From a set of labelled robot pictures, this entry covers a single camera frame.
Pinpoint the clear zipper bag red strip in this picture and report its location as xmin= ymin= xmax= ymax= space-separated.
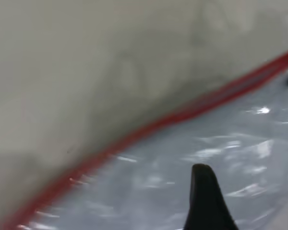
xmin=0 ymin=46 xmax=288 ymax=230

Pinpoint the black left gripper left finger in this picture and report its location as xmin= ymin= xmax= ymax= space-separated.
xmin=183 ymin=163 xmax=239 ymax=230

